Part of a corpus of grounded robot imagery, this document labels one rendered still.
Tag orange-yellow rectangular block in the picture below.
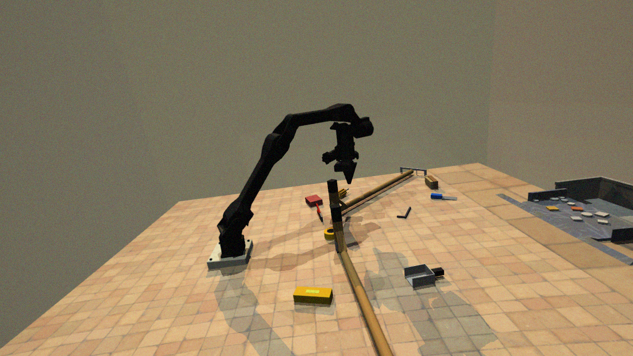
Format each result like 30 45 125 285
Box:
293 287 333 305

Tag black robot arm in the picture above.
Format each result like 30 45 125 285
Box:
217 103 373 259

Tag yellow ring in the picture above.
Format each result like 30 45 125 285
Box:
324 227 334 240

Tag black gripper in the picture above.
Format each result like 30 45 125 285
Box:
334 141 359 184

